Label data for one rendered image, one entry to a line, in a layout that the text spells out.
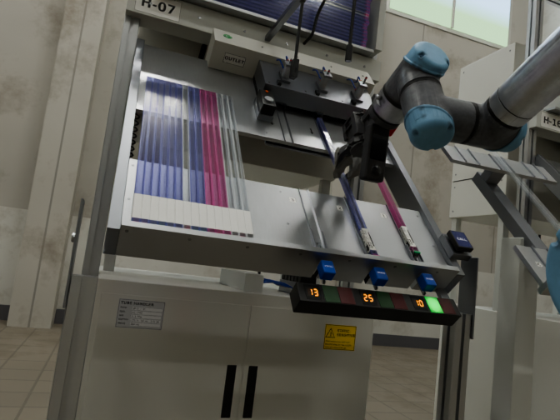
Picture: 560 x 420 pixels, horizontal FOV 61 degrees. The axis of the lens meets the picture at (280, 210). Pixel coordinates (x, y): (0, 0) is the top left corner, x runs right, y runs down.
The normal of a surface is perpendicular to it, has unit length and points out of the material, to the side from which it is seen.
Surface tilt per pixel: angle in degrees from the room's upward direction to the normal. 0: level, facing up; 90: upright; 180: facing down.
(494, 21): 90
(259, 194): 47
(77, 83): 90
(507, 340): 90
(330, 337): 90
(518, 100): 132
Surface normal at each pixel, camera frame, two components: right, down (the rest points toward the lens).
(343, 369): 0.35, -0.07
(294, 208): 0.34, -0.72
